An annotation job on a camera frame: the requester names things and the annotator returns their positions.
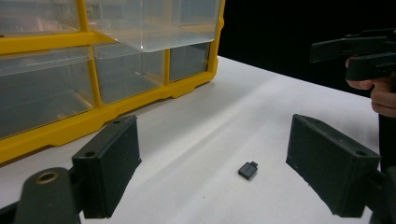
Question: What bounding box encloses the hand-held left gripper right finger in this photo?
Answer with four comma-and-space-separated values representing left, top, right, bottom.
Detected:
285, 113, 382, 218

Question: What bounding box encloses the yellow plastic drawer cabinet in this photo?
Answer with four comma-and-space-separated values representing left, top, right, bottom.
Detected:
0, 0, 226, 164

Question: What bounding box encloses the small grey adapter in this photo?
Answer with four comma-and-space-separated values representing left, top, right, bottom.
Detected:
237, 161, 259, 183

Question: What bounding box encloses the wide clear plastic drawer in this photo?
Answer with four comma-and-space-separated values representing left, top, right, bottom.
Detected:
83, 0, 224, 53
0, 0, 81, 37
0, 46, 95, 140

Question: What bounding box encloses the small clear plastic drawer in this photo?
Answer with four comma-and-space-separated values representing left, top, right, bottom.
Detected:
169, 42, 212, 83
92, 41, 166, 105

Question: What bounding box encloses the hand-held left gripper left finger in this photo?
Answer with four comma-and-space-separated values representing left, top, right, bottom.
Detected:
71, 114, 143, 219

